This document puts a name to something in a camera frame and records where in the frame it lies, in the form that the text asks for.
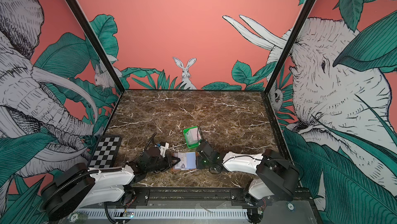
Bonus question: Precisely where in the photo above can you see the brown leather card holder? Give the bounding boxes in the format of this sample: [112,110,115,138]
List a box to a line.
[171,152,198,172]

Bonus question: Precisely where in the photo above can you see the green plastic tray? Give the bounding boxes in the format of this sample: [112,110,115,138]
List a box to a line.
[183,126,202,149]

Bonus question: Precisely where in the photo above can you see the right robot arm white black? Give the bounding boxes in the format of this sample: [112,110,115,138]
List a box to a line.
[197,141,299,206]

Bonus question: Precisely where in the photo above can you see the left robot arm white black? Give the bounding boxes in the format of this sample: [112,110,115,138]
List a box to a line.
[40,147,180,221]

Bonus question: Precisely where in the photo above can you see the stack of credit cards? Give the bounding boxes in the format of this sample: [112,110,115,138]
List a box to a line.
[186,127,201,145]

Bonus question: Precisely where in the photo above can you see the black white checkerboard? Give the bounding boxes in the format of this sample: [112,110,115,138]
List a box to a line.
[88,135,122,169]

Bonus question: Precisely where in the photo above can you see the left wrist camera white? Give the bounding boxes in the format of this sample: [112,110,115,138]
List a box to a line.
[157,142,169,157]

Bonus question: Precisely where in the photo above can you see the left camera black cable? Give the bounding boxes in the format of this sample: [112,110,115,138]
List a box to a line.
[145,132,158,152]

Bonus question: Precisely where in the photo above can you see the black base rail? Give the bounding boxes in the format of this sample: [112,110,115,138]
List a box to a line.
[74,186,314,207]

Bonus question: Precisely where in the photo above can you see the white slotted cable duct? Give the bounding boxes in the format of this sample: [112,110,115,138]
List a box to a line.
[68,208,249,220]

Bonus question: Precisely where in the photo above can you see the left black frame post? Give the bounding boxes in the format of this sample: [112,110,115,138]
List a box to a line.
[65,0,125,94]

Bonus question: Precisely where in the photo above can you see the black frame post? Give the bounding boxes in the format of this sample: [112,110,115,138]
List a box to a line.
[65,0,125,94]
[264,0,316,95]

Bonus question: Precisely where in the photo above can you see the right black frame post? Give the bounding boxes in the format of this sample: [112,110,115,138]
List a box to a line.
[264,0,316,95]

